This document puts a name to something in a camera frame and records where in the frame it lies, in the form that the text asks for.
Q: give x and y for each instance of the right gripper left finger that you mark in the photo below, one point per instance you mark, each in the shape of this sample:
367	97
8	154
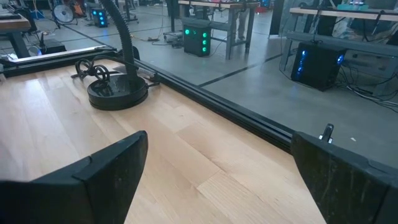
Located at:
77	196

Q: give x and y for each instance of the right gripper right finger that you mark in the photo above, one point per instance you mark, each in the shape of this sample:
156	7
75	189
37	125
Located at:
351	193

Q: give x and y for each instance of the black gooseneck desk lamp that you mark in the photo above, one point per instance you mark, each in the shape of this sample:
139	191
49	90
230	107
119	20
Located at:
118	93

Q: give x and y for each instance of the large blue-lit computer tower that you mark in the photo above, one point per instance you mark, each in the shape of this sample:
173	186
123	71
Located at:
317	65

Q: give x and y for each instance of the gray workbench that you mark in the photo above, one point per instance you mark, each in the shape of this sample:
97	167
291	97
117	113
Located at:
342	14

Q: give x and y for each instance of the small blue-lit computer tower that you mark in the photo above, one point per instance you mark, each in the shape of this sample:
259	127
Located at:
100	17

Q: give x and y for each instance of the round floor fan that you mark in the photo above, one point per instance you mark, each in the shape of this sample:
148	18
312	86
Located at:
63	13

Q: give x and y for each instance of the green-lit computer tower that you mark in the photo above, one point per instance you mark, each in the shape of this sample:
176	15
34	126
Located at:
196	40

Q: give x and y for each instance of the wooden-top workbench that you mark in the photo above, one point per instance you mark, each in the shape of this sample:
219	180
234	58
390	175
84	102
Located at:
217	4

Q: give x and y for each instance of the black frame clamp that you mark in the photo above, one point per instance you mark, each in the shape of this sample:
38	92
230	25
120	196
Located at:
327	132

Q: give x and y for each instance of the black aluminium table frame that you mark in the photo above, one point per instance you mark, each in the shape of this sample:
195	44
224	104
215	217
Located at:
217	105

